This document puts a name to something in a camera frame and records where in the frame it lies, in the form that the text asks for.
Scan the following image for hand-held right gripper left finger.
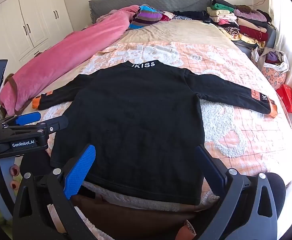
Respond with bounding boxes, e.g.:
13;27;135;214
12;144;98;240

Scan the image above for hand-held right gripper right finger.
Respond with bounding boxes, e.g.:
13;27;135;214
195;144;279;240

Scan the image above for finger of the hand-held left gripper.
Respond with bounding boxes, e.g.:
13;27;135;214
1;115;69;138
0;112;41;130

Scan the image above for black sweater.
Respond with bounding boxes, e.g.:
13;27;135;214
32;60;279;205

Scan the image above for pile of folded clothes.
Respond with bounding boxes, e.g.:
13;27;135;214
207;0;273;48

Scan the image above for dark clothes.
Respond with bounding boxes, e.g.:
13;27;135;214
172;10;211;24

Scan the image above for person's left hand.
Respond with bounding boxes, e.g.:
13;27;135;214
0;164;20;209

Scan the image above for orange white plush blanket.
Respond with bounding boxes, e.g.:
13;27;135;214
40;41;292;213

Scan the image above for pink quilt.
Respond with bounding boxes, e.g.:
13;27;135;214
0;5;141;117

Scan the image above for person's right leg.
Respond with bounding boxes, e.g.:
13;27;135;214
266;172;286;228

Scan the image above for brown cloth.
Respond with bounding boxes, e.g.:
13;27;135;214
46;192;199;240

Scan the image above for white wardrobe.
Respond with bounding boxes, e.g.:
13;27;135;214
0;0;74;73

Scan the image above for red bag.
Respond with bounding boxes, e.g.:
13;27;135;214
276;84;292;113

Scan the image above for floral tote bag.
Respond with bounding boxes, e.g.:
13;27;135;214
251;47;290;90

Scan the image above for grey storage box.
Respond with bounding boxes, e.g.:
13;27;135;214
233;25;278;55

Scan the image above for white curtain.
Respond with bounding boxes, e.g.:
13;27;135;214
267;0;292;113

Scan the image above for grey padded headboard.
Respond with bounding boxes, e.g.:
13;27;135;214
88;0;213;24

